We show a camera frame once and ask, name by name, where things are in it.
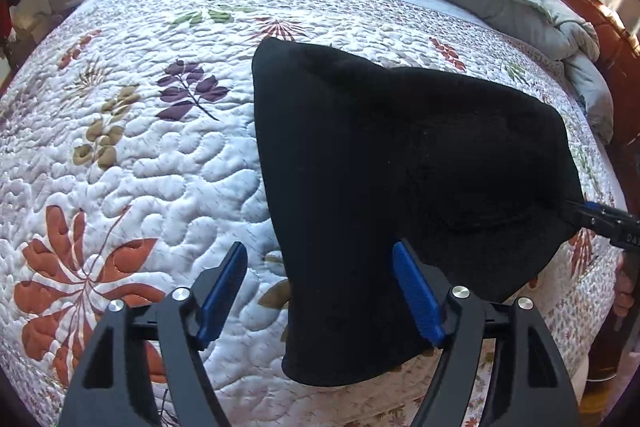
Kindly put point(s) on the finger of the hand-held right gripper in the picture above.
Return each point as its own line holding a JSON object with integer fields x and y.
{"x": 592, "y": 214}

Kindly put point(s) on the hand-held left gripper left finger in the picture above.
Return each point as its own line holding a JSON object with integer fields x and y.
{"x": 222, "y": 294}

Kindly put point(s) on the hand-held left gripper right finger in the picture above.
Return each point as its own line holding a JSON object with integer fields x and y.
{"x": 415, "y": 292}

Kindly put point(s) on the black pants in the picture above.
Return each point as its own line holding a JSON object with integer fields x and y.
{"x": 400, "y": 187}

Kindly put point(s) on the person's right hand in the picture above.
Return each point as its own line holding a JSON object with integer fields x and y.
{"x": 626, "y": 289}

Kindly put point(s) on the white floral quilted bedspread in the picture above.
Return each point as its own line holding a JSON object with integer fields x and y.
{"x": 165, "y": 177}

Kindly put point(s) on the wooden headboard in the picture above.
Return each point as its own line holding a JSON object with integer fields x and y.
{"x": 600, "y": 27}

